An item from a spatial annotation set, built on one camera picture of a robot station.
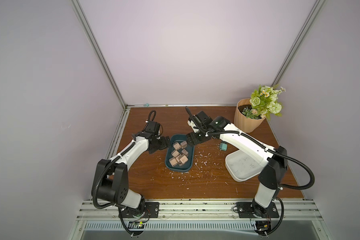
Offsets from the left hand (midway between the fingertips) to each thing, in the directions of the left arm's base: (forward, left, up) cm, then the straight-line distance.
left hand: (167, 144), depth 89 cm
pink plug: (-8, -4, -5) cm, 11 cm away
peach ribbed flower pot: (+15, -49, +3) cm, 51 cm away
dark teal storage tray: (-12, -13, -3) cm, 18 cm away
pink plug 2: (-4, -5, -5) cm, 8 cm away
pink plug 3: (+3, -5, -6) cm, 8 cm away
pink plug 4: (-3, -11, -4) cm, 12 cm away
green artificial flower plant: (+18, -57, +19) cm, 63 cm away
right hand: (-2, -15, +11) cm, 18 cm away
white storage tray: (-10, -45, -8) cm, 47 cm away
